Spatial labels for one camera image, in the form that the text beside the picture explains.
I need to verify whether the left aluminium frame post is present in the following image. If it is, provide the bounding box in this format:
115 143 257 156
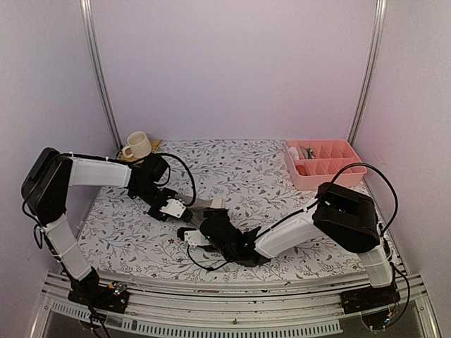
80 0 122 149

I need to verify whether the red item in tray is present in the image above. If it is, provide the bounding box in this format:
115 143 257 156
295 165 308 176

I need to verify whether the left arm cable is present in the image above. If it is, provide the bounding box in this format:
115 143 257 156
156 152 197 207

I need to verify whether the front aluminium rail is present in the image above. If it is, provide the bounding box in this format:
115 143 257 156
30 270 441 338

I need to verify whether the floral tablecloth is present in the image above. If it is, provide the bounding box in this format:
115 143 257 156
78 140 363 282

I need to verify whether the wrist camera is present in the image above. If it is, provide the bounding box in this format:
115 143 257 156
177 227 210 246
159 199 193 223

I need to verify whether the pink divided organizer tray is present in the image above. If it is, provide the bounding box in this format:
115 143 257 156
285 139 367 191

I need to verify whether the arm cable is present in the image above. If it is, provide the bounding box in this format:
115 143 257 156
329 162 400 237
156 152 197 207

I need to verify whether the cream ceramic mug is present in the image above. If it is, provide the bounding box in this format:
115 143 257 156
121 131 152 159

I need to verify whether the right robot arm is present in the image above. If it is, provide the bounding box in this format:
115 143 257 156
199 182 400 313

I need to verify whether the aluminium frame post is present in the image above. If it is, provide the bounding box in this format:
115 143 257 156
347 0 387 146
80 0 122 149

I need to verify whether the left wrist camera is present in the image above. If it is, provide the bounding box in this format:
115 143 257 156
159 199 193 223

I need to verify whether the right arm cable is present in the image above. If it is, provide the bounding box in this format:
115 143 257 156
329 162 400 237

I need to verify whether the taupe underwear cream waistband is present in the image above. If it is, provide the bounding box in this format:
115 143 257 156
175 194 228 228

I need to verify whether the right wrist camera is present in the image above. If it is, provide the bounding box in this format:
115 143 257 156
177 227 210 246

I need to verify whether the grey boxer briefs white trim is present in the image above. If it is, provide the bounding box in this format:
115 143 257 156
297 144 319 160

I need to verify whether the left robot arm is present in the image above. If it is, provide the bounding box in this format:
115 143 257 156
21 148 186 308

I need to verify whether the white item in tray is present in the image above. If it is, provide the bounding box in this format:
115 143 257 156
288 146 300 161

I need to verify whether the right aluminium frame post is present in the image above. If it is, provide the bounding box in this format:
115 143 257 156
347 0 387 146

